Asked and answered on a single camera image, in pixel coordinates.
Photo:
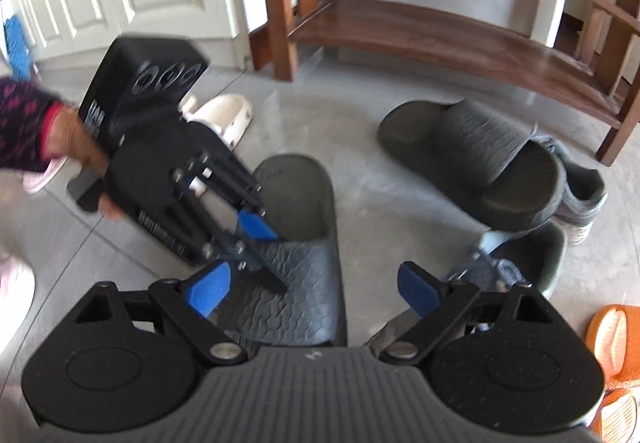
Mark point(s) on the pink fluffy slipper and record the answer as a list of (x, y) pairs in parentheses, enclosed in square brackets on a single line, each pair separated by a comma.
[(12, 283), (40, 179)]

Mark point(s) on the wooden shoe rack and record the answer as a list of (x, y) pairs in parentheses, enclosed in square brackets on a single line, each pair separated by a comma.
[(425, 35)]

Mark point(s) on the person's left forearm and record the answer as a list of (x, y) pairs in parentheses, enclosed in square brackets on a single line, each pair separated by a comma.
[(25, 123)]

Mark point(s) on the dark grey slide sandal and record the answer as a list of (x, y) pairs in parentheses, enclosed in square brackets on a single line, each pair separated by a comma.
[(300, 293), (480, 143)]

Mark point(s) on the person's left hand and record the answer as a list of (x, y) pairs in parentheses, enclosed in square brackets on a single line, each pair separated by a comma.
[(80, 140)]

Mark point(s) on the cream white slipper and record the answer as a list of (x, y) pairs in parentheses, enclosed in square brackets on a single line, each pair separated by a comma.
[(225, 113)]

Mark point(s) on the orange slide sandal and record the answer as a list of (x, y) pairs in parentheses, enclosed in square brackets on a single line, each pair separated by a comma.
[(620, 415), (612, 338)]

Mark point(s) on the blue ribbed plastic object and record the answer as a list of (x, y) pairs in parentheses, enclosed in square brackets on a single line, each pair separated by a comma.
[(16, 48)]

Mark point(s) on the grey laced sneaker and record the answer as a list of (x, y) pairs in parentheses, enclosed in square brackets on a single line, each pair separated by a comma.
[(530, 253), (582, 188)]

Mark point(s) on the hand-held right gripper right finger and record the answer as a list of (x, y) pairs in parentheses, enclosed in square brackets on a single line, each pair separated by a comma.
[(417, 285)]

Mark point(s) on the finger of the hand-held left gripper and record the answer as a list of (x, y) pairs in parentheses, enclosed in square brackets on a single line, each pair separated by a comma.
[(252, 263), (257, 225)]

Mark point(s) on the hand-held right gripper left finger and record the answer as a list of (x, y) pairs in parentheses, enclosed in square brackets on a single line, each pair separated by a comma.
[(207, 285)]

